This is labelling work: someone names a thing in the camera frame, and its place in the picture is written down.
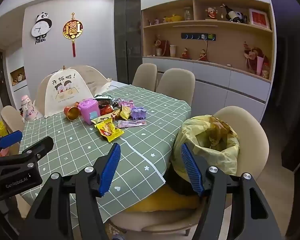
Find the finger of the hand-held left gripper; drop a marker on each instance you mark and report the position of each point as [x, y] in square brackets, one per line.
[41, 146]
[10, 138]

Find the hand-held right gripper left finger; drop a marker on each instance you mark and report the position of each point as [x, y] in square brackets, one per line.
[111, 170]

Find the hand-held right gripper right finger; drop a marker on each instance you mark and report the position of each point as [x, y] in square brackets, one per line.
[191, 170]

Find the black trash bin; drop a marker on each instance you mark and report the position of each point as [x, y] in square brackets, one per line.
[177, 182]

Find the yellow plastic bin liner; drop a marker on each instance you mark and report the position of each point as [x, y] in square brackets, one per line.
[212, 152]

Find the yellow red snack packet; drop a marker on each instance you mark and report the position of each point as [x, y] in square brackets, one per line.
[108, 130]

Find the red gold cup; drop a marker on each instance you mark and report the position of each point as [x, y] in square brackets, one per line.
[71, 112]

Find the pink long wrapper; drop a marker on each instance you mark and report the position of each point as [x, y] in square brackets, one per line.
[131, 123]

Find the pile of snack packets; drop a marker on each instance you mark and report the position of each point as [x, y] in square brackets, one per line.
[107, 108]

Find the yellow plastic bag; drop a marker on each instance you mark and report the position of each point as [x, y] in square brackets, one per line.
[1, 128]

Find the beige dining chair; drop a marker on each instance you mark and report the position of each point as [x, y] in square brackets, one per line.
[144, 76]
[176, 85]
[11, 117]

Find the green checked tablecloth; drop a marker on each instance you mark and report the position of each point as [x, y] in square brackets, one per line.
[75, 145]

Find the pink water bottle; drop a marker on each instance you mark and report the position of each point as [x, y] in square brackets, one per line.
[30, 108]

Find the yellow seat cushion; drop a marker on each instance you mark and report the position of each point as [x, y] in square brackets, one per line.
[160, 201]

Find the printed mesh food cover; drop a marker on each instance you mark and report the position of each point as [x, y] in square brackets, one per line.
[65, 92]

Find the pink toy bin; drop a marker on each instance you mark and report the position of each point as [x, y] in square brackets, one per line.
[88, 111]

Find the dark wooden door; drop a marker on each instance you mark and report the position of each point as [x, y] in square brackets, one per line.
[1, 80]

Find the purple plastic toy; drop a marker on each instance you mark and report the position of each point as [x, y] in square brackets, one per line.
[138, 113]

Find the beige chair with cushion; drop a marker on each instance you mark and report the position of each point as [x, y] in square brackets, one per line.
[250, 135]

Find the white sideboard cabinet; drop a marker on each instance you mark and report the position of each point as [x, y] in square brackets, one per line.
[210, 87]

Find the small red figurine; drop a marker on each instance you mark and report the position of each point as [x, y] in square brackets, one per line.
[203, 55]
[185, 53]

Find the white cup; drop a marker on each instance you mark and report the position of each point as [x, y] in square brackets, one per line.
[173, 51]

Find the vase with dried flowers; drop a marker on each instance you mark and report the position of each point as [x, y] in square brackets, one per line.
[160, 46]

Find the pink wrapped bouquet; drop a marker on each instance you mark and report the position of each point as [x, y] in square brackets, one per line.
[257, 60]

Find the dark glass cabinet door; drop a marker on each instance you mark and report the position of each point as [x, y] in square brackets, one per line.
[127, 35]

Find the yellow toy figure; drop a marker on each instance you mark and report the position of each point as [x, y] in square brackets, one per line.
[172, 18]

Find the glass jar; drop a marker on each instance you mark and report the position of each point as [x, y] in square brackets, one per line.
[188, 14]

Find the red seated figurine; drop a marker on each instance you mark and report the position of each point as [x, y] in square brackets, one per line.
[211, 13]

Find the panda plush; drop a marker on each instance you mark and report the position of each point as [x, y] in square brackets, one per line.
[238, 17]

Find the wine bottle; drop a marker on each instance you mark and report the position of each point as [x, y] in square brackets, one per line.
[228, 11]

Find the red framed picture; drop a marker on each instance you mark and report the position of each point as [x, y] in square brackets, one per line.
[259, 18]

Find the lit wall niche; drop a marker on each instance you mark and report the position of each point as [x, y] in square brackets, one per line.
[17, 76]

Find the panda wall clock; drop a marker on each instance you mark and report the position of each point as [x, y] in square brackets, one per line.
[41, 26]

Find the red gold wall ornament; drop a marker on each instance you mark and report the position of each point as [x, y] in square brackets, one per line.
[73, 28]

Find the black socket rail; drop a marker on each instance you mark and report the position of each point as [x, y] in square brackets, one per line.
[190, 36]

